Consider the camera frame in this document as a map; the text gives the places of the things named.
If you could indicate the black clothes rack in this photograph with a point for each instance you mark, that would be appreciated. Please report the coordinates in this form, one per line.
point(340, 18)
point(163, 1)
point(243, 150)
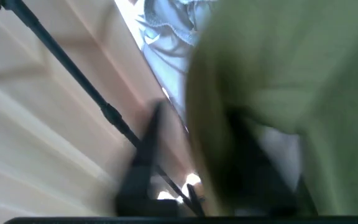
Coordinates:
point(73, 71)

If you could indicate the pale grey shorts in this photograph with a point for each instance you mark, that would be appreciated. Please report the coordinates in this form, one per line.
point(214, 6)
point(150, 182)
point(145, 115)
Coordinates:
point(166, 46)

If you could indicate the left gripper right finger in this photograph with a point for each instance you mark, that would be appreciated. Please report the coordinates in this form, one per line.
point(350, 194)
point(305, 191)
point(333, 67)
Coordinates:
point(259, 186)

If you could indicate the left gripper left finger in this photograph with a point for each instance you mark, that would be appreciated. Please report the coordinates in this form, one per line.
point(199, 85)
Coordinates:
point(145, 186)

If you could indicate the green garment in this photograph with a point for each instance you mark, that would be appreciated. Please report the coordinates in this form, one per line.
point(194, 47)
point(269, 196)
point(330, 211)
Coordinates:
point(291, 62)

